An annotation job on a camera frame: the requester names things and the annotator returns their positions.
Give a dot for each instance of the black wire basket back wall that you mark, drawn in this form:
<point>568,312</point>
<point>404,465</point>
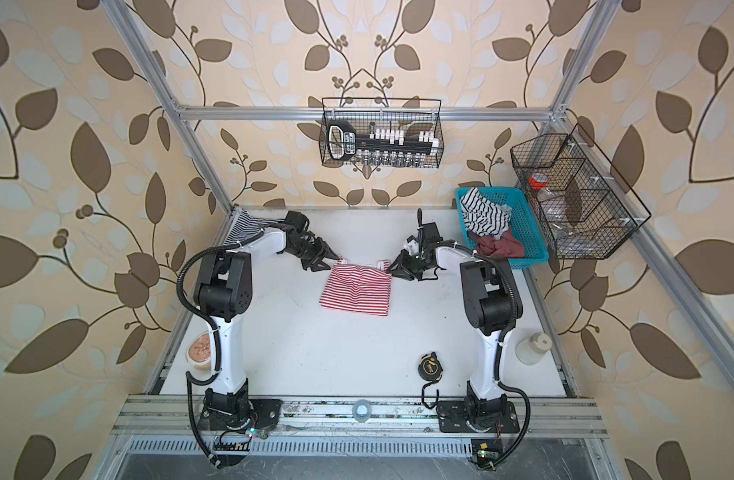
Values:
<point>415,113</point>

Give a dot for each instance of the small tape roll on rail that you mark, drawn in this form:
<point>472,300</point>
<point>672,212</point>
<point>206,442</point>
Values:
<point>362,411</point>

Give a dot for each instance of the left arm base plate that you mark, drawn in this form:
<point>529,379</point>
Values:
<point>219,415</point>

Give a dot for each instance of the black wire basket right wall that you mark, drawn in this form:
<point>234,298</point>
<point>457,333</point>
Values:
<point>603,210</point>

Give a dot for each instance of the teal plastic basket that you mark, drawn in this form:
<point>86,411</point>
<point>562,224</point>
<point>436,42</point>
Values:
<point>523,225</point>

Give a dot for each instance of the black white tool rack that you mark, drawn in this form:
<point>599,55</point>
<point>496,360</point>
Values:
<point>342,141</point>

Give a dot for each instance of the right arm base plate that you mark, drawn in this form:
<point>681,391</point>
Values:
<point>460,417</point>

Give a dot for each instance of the blue white striped tank top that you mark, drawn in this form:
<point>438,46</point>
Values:
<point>244,227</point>

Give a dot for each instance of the red cap plastic bottle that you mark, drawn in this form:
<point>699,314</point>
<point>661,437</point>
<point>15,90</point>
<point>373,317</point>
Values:
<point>551,203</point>

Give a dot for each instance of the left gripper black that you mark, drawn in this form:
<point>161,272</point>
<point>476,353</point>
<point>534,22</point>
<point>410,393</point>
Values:
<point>321,252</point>

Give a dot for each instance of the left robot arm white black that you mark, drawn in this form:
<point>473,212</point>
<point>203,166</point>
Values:
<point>216,285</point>

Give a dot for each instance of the black wire basket wall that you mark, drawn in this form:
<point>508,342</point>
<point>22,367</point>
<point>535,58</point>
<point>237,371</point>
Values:
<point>603,210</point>
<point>415,113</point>

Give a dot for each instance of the maroon tank top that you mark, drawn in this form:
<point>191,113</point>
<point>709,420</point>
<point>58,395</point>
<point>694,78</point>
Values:
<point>506,246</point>

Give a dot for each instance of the red white striped tank top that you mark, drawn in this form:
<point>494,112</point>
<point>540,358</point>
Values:
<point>358,289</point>

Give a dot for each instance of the aluminium front rail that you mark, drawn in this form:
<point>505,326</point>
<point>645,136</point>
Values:
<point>351,416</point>

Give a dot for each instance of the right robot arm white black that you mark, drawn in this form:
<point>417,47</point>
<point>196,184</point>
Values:
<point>492,306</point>

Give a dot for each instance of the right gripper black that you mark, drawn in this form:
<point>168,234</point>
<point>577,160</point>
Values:
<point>402,267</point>

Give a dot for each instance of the black white striped tank top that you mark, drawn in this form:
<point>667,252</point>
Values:
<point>482,217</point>

